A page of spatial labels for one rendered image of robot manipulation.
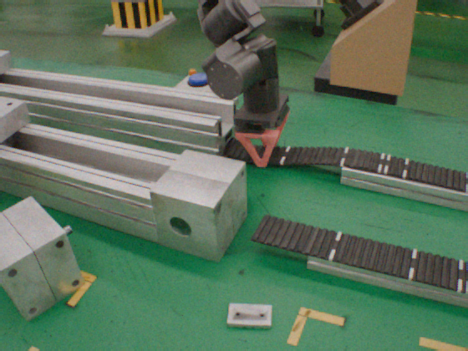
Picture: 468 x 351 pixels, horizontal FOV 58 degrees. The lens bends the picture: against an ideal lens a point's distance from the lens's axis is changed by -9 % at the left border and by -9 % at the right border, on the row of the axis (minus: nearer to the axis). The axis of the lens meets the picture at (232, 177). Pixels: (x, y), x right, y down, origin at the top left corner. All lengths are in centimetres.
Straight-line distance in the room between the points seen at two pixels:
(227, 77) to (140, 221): 23
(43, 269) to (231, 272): 23
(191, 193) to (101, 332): 20
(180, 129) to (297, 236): 28
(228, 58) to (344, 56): 44
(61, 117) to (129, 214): 35
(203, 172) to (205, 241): 9
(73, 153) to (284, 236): 36
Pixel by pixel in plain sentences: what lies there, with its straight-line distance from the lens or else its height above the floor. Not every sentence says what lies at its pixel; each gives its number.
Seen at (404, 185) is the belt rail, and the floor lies 80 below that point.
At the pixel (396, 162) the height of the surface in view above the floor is 81.
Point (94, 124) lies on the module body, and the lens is 87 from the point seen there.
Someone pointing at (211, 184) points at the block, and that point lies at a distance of 57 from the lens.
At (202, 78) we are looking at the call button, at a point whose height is 85.
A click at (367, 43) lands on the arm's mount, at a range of 100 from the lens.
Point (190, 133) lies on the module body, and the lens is 75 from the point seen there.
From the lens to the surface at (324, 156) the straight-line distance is 74.
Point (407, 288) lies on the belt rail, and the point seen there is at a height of 79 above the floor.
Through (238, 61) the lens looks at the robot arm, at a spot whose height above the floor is 99.
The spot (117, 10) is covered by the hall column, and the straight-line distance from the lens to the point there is 409.
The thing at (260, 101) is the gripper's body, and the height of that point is 90.
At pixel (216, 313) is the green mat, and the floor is 78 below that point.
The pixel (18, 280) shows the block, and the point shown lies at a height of 85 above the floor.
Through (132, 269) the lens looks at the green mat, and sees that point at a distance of 62.
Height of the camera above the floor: 122
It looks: 37 degrees down
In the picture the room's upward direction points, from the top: 3 degrees counter-clockwise
